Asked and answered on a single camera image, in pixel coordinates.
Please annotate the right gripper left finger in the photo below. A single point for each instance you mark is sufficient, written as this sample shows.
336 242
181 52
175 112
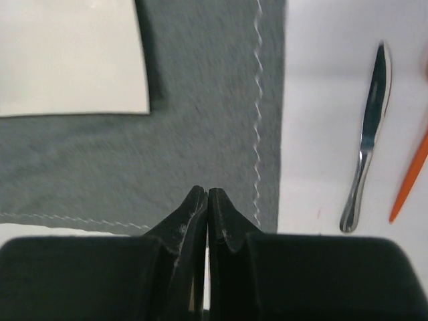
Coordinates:
155 276

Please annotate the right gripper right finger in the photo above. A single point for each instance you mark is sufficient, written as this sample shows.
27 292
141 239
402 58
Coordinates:
262 276

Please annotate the orange plastic spoon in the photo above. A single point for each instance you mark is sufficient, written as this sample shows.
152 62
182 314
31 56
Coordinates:
411 176

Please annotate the grey cloth placemat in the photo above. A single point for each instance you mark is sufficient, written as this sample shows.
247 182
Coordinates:
215 78

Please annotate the silver table knife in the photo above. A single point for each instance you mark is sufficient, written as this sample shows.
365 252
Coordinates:
374 114

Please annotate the white square plate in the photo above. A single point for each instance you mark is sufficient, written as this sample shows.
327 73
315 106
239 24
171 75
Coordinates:
72 57

